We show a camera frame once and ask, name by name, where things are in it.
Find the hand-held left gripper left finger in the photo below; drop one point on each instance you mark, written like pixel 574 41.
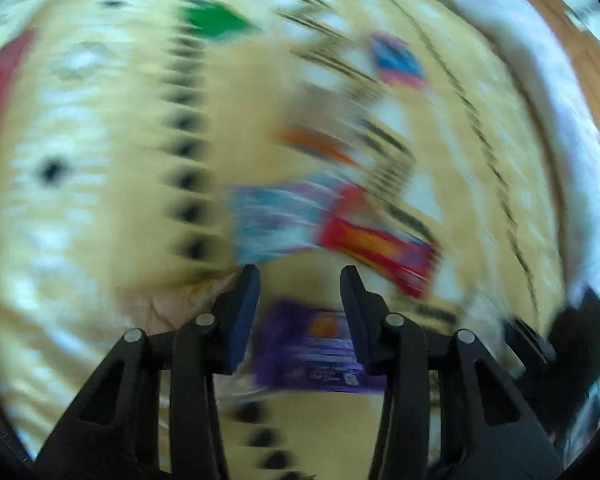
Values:
pixel 240 310

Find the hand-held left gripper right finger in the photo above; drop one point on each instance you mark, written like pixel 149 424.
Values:
pixel 360 310

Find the purple snack packet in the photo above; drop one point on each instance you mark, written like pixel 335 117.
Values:
pixel 312 350

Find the red yellow snack packet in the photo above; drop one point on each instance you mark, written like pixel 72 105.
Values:
pixel 380 245

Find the teal patterned snack packet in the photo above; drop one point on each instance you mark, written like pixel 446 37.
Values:
pixel 280 220

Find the orange snack packet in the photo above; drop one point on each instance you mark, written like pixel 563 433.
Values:
pixel 320 145

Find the pink blue snack packet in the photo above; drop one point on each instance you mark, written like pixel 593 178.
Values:
pixel 397 60

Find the wooden headboard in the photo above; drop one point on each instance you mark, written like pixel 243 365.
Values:
pixel 575 55

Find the green snack packet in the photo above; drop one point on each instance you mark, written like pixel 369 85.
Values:
pixel 217 20

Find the red flat box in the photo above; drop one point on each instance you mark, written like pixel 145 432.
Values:
pixel 0 95

